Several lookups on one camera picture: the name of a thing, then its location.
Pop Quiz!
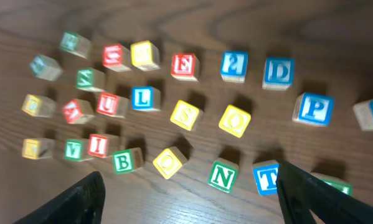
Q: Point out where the blue 5 block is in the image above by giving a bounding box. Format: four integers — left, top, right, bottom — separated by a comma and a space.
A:
352, 99, 373, 131

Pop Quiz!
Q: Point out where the blue P block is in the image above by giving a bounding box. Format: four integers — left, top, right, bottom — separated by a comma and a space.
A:
292, 92, 334, 126

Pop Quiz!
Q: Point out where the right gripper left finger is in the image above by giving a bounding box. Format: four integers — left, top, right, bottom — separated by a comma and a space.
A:
15, 171, 105, 224

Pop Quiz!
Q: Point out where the yellow o block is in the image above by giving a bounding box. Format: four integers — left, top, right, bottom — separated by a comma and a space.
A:
219, 105, 251, 138
153, 146, 188, 179

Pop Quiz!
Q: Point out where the blue 2 block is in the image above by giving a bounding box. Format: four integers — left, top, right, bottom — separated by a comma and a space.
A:
220, 51, 248, 83

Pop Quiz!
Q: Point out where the yellow block top row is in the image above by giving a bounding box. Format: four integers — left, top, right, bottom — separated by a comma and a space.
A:
131, 40, 160, 72

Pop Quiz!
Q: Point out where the green V block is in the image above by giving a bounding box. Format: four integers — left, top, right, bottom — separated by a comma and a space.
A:
64, 139, 93, 162

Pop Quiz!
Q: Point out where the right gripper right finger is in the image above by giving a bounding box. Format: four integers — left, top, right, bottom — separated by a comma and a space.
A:
276, 161, 373, 224

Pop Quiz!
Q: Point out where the red E block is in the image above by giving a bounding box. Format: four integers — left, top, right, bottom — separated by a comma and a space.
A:
171, 53, 200, 82

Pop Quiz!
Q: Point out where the blue D block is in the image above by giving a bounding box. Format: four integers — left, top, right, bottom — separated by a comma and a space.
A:
262, 57, 295, 91

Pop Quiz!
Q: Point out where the blue T block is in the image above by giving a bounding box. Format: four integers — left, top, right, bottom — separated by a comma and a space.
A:
252, 160, 280, 196

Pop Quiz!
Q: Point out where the yellow C block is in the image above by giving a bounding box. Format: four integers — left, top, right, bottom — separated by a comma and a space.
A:
22, 94, 56, 118

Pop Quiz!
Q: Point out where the yellow O block lower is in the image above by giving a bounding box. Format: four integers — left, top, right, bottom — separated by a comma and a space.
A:
153, 146, 188, 179

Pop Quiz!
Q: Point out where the green N block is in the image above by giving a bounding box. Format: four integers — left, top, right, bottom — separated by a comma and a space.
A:
207, 157, 239, 194

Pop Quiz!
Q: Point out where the red A block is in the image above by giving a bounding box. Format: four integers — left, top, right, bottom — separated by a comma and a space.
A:
62, 98, 95, 124

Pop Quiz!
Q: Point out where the yellow K block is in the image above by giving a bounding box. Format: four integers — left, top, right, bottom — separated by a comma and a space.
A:
22, 138, 55, 160

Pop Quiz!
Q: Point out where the yellow S block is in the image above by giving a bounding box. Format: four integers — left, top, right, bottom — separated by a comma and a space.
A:
170, 100, 203, 131

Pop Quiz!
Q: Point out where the red I block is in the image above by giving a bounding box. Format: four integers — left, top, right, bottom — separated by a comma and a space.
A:
87, 134, 120, 158

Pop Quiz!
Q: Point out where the blue L block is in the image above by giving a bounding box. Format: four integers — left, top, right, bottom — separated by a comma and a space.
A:
131, 86, 161, 111

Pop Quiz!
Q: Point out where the green L block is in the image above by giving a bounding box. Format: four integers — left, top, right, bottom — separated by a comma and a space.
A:
29, 54, 63, 82

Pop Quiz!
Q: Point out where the green B block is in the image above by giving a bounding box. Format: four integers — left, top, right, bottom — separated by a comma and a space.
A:
112, 147, 144, 175

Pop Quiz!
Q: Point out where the green Z block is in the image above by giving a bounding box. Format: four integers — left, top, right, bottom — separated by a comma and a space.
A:
76, 67, 106, 92

